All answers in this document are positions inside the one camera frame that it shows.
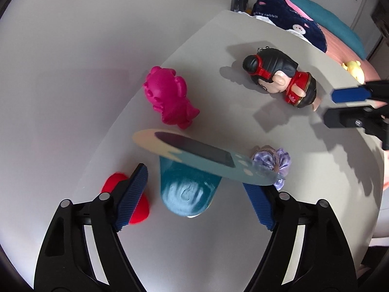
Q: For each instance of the navy printed plush pillow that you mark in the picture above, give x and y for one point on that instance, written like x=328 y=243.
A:
x=288 y=18

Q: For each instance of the blue cup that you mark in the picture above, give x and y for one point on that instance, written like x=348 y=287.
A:
x=185 y=194

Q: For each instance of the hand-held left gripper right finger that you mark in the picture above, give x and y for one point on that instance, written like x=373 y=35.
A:
x=261 y=203

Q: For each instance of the pink blanket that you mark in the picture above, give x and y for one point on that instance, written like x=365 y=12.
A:
x=343 y=53

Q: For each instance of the pink plastic toy figure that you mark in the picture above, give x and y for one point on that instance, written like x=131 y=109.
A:
x=167 y=97

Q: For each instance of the teal pillow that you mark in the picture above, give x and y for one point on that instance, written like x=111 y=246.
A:
x=331 y=18

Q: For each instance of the purple hair scrunchie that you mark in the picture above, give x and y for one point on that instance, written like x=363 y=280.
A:
x=270 y=158

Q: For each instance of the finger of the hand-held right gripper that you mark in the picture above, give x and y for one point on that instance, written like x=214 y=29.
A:
x=346 y=95
x=337 y=117

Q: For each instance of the yellow duck toy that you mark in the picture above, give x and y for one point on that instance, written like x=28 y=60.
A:
x=354 y=70

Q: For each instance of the red heart-shaped toy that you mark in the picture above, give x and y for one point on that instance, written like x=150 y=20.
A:
x=112 y=182

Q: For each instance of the black-haired doll in red dress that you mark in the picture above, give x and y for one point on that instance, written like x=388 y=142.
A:
x=279 y=73

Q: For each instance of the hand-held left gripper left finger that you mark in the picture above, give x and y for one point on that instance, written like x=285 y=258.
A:
x=132 y=194

